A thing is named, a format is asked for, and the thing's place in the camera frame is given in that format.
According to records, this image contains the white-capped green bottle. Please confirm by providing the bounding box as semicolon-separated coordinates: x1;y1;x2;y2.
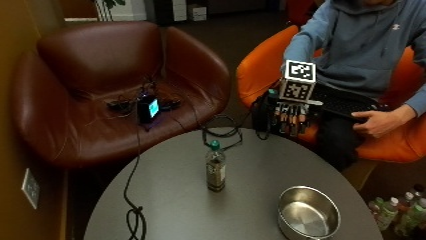
375;196;400;232

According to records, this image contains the white marker cube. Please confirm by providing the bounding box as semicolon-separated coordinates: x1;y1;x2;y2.
276;59;319;103

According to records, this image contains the small black device with screen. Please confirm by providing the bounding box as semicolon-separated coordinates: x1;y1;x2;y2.
135;94;161;125

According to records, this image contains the brown leather armchair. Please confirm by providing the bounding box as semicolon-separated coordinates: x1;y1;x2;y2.
9;20;232;169

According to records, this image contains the the person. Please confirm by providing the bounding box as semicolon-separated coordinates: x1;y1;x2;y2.
280;0;426;172

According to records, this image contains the black laptop keyboard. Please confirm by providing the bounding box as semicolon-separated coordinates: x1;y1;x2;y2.
308;83;392;122

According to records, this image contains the stainless steel bowl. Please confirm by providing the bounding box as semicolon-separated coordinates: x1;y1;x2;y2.
276;185;342;240

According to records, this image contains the large green plastic bottle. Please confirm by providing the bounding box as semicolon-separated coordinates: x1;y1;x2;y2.
392;197;426;238

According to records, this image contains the small green plastic bottle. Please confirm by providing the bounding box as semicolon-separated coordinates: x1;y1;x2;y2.
367;196;386;216

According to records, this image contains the black power adapter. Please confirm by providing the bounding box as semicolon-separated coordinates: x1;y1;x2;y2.
158;98;183;112

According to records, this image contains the orange armchair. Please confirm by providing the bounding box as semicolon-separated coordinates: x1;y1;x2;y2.
234;24;426;164

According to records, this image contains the looped black cable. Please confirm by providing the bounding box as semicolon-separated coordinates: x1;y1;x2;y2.
199;114;244;152

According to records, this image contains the white wall outlet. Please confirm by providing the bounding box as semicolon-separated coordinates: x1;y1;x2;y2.
19;167;41;211

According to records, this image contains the long black cable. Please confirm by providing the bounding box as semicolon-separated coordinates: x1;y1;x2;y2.
122;123;149;240

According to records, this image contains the green-capped dark drink bottle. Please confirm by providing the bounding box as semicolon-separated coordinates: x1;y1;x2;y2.
203;139;227;194

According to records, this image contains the red-labelled plastic bottle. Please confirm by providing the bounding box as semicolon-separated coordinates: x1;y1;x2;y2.
396;191;416;214

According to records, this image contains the white cardboard box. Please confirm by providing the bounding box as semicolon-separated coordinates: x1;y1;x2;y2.
186;3;209;23

